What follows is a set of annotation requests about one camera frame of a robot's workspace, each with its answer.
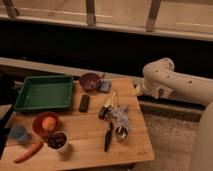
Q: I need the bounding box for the black rectangular block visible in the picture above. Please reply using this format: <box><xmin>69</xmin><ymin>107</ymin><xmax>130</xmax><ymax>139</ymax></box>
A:
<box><xmin>79</xmin><ymin>95</ymin><xmax>90</xmax><ymax>112</ymax></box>

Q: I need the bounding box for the small metal cup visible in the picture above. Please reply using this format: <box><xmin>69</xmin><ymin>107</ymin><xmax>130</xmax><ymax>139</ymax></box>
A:
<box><xmin>115</xmin><ymin>127</ymin><xmax>128</xmax><ymax>142</ymax></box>

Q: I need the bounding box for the green plastic tray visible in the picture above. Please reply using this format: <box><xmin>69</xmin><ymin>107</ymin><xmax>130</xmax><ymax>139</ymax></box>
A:
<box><xmin>14</xmin><ymin>75</ymin><xmax>73</xmax><ymax>113</ymax></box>

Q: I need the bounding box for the wooden cutting board table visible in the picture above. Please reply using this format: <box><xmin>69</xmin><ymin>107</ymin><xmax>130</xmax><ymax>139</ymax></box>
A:
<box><xmin>0</xmin><ymin>78</ymin><xmax>154</xmax><ymax>171</ymax></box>

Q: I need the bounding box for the blue sponge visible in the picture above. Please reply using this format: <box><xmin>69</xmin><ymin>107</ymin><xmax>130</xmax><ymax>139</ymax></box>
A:
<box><xmin>99</xmin><ymin>80</ymin><xmax>111</xmax><ymax>93</ymax></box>

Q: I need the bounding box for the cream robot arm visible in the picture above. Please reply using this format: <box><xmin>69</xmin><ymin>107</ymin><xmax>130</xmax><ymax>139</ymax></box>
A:
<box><xmin>141</xmin><ymin>58</ymin><xmax>213</xmax><ymax>171</ymax></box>

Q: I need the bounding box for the orange apple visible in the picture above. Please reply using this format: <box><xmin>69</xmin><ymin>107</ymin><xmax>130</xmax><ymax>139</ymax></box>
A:
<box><xmin>42</xmin><ymin>117</ymin><xmax>56</xmax><ymax>131</ymax></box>

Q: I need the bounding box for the orange bowl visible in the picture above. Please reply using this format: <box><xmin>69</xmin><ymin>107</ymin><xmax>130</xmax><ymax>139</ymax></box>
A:
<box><xmin>32</xmin><ymin>112</ymin><xmax>60</xmax><ymax>136</ymax></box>

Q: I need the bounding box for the brush with wooden handle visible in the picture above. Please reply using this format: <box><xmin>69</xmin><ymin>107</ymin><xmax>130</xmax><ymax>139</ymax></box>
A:
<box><xmin>98</xmin><ymin>91</ymin><xmax>117</xmax><ymax>119</ymax></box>

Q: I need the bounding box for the orange carrot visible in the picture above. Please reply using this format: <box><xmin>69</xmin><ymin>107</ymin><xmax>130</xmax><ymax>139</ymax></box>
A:
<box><xmin>14</xmin><ymin>141</ymin><xmax>43</xmax><ymax>163</ymax></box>

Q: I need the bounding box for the black handled knife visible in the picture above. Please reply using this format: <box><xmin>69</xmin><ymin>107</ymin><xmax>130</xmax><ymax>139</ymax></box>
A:
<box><xmin>104</xmin><ymin>122</ymin><xmax>113</xmax><ymax>152</ymax></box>

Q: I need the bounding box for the purple bowl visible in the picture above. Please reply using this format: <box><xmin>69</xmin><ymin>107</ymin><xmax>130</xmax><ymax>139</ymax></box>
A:
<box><xmin>79</xmin><ymin>73</ymin><xmax>101</xmax><ymax>91</ymax></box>

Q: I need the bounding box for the white cup of grapes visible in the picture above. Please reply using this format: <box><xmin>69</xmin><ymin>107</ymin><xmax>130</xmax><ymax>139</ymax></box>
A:
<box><xmin>47</xmin><ymin>131</ymin><xmax>69</xmax><ymax>153</ymax></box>

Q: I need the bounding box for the clear plastic bag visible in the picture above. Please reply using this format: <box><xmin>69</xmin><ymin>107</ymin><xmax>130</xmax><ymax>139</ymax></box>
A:
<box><xmin>109</xmin><ymin>105</ymin><xmax>129</xmax><ymax>130</ymax></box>

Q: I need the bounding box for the blue plastic cup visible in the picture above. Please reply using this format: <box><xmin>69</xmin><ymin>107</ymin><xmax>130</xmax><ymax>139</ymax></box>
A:
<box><xmin>9</xmin><ymin>125</ymin><xmax>29</xmax><ymax>142</ymax></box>

